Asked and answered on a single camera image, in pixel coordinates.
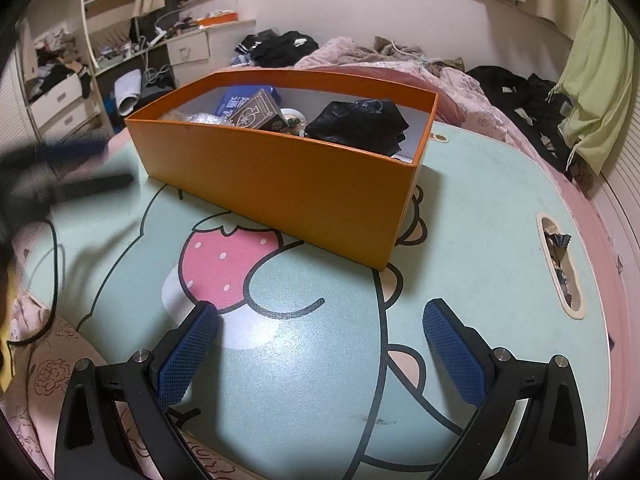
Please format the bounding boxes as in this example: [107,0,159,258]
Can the blue durex tin box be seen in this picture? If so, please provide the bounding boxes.
[215,84,281,118]

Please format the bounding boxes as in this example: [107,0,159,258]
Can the brown card pack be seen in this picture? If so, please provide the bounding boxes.
[229,89,288,132]

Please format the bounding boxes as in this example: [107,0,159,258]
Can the white beige round toy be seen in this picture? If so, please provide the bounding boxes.
[281,108,307,138]

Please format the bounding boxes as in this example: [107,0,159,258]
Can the black satin lace cloth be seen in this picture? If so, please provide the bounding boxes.
[305,99,409,157]

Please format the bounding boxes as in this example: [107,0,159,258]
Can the pink floral quilt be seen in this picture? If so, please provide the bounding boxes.
[1,257,104,479]

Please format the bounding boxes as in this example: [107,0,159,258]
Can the clear plastic bag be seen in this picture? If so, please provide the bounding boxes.
[160,110,232,126]

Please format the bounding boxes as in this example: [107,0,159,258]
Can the crumpled foil wrappers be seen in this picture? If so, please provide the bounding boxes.
[541,217,579,311]

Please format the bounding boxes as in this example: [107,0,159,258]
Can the white drawer cabinet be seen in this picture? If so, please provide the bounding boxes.
[166,20,256,87]

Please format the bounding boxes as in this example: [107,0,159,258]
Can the orange tissue box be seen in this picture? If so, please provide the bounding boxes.
[196,10,239,27]

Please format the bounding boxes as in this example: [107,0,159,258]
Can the black clothes pile left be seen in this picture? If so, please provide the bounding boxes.
[234,29,319,68]

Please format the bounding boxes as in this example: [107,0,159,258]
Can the black clothes pile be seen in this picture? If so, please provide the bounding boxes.
[234,29,319,68]
[466,65,573,181]

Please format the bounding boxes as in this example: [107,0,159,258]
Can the orange cardboard box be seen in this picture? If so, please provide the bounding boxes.
[126,68,438,270]

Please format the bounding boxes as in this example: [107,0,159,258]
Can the black clothes pile right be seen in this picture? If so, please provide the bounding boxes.
[466,65,573,181]

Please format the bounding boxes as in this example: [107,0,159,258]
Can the crumpled pink blanket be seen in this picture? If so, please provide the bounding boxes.
[293,34,501,126]

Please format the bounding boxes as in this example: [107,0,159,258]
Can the green hanging garment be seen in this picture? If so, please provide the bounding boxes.
[551,0,637,174]

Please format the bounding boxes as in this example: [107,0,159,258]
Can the black braided cable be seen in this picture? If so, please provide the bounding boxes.
[4,216,62,347]

